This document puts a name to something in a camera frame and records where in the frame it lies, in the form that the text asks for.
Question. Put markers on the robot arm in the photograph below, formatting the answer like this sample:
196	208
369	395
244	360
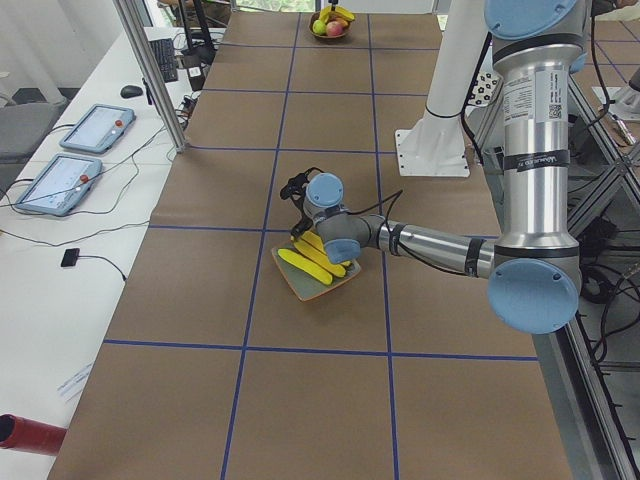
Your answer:
532	268

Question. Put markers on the wooden fruit basket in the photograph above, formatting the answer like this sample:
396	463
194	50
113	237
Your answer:
317	29

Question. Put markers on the grey square plate orange rim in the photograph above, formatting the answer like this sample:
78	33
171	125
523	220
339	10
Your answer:
304	286

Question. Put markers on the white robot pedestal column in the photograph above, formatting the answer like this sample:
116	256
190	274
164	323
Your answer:
462	51

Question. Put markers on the banana in basket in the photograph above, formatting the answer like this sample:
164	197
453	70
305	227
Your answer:
335	12

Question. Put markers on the blue teach pendant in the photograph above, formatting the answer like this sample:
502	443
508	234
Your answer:
61	185
98	129

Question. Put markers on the small black puck device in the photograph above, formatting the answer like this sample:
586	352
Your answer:
70	257

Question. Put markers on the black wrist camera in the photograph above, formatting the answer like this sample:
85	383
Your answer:
295	187

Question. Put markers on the upper blue teach pendant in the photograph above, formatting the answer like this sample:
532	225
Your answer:
98	129

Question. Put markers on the lower blue teach pendant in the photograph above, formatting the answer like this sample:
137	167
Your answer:
61	185

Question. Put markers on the aluminium frame post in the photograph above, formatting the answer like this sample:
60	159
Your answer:
136	34

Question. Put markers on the black keyboard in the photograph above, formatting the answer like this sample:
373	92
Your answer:
163	52

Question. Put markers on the bright yellow banana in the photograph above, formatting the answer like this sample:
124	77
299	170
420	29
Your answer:
306	265

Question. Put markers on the green red apple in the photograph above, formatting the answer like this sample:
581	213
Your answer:
335	28

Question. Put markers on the black computer mouse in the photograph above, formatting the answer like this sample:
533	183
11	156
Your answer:
131	91

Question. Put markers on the red cylinder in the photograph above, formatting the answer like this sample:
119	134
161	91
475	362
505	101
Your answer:
26	435

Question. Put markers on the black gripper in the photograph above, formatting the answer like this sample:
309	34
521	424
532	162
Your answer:
298	230

